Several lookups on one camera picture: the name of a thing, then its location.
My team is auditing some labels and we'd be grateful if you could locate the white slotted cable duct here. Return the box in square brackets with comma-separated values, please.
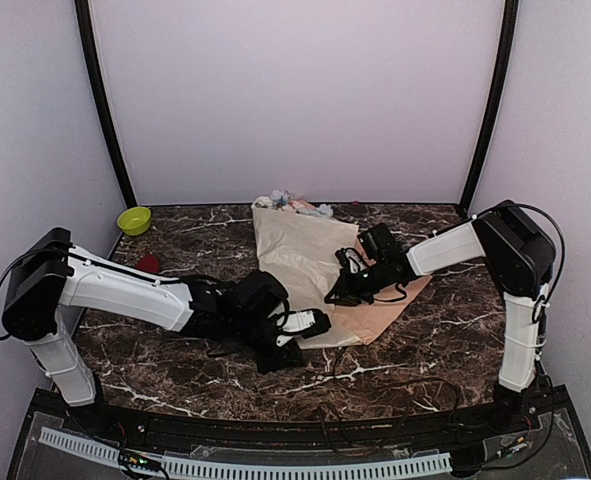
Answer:
[38, 427, 452, 479]

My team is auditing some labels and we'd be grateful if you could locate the peach wrapping paper sheet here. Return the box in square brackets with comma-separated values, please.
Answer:
[251, 203, 432, 350]

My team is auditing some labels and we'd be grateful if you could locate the white fake flower stem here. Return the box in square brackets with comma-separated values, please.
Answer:
[252, 196, 274, 209]

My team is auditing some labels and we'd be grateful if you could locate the right black frame post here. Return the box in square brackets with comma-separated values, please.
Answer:
[457, 0, 520, 217]

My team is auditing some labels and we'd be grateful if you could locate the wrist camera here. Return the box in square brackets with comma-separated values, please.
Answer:
[273, 309, 331, 347]
[335, 247, 369, 274]

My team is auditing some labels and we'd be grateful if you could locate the small circuit board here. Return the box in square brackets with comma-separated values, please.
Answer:
[118, 449, 163, 472]

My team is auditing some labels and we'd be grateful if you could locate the blue fake flower bunch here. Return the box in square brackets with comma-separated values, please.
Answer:
[269, 188, 335, 221]

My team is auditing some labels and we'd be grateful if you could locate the pink fake flower stem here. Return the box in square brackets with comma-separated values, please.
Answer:
[290, 199, 318, 216]

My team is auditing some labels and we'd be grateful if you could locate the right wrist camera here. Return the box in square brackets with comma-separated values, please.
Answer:
[335, 247, 369, 274]

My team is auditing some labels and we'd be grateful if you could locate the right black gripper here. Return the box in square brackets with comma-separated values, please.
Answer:
[325, 260, 389, 306]

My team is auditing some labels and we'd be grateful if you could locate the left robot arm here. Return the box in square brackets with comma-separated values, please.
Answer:
[0, 228, 303, 436]

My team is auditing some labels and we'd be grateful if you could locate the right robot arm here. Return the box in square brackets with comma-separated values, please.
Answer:
[324, 200, 566, 393]

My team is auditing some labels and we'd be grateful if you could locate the black frame post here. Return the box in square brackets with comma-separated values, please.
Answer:
[457, 0, 520, 217]
[74, 0, 137, 208]

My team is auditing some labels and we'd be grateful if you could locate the green plastic bowl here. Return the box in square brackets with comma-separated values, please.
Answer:
[117, 206, 152, 237]

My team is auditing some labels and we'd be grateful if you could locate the left black frame post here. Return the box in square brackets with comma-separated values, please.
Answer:
[74, 0, 137, 208]

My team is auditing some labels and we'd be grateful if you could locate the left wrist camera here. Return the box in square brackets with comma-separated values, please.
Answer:
[273, 309, 331, 347]

